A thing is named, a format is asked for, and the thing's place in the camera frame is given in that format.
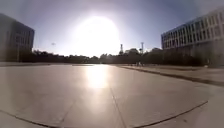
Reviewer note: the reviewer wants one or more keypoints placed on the pole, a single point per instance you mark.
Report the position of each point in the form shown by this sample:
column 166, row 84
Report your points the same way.
column 142, row 47

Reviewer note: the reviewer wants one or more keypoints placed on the dark building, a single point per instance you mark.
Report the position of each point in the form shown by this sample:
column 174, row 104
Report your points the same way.
column 15, row 38

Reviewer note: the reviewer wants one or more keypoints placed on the row of dark trees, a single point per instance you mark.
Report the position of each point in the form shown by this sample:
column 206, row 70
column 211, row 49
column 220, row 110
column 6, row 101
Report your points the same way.
column 116, row 58

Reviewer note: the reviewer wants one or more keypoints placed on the tall tower mast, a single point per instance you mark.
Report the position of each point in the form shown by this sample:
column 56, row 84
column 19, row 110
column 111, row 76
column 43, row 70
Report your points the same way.
column 121, row 48

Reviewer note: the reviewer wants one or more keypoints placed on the pale paved plaza ground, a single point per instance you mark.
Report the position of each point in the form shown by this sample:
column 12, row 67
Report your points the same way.
column 100, row 100

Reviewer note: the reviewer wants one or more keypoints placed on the pale multi-storey building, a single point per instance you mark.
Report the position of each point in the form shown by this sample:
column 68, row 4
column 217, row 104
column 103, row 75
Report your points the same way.
column 196, row 35

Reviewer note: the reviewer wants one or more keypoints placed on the raised pale pavement strip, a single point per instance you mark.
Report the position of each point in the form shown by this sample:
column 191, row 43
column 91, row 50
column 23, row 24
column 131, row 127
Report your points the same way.
column 186, row 72

